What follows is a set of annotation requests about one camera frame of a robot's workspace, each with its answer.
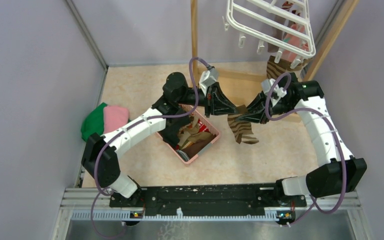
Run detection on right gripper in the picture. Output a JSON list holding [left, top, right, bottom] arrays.
[[233, 90, 296, 125]]

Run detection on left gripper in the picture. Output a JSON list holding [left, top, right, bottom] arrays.
[[176, 81, 239, 118]]

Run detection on white clip hanger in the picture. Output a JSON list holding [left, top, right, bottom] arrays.
[[222, 0, 316, 68]]

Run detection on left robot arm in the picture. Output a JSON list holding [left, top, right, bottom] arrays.
[[81, 72, 238, 207]]

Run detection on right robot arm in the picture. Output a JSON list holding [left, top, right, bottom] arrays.
[[238, 78, 367, 206]]

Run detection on striped socks in basket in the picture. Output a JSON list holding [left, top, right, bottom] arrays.
[[174, 114, 217, 163]]

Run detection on pink plastic basket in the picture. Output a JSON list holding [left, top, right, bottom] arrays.
[[157, 110, 221, 165]]

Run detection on wooden rack stand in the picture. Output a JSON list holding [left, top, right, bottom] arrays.
[[190, 0, 359, 105]]

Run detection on cream brown wide-striped sock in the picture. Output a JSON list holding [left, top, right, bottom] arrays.
[[286, 58, 313, 82]]

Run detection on pink sock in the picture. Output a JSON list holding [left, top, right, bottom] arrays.
[[281, 23, 309, 63]]

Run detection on maroon striped sock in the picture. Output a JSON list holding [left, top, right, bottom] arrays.
[[267, 0, 302, 53]]

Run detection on pink folded cloth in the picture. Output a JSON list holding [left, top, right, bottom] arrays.
[[103, 105, 130, 134]]

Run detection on green cloth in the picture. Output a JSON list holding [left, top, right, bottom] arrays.
[[80, 102, 107, 142]]

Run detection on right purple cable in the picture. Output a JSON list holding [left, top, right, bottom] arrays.
[[264, 72, 348, 228]]

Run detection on purple cable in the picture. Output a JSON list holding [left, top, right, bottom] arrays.
[[264, 72, 348, 228], [90, 57, 211, 240]]

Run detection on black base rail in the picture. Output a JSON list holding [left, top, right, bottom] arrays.
[[109, 183, 307, 225]]

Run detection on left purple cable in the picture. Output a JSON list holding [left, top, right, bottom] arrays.
[[90, 57, 211, 240]]

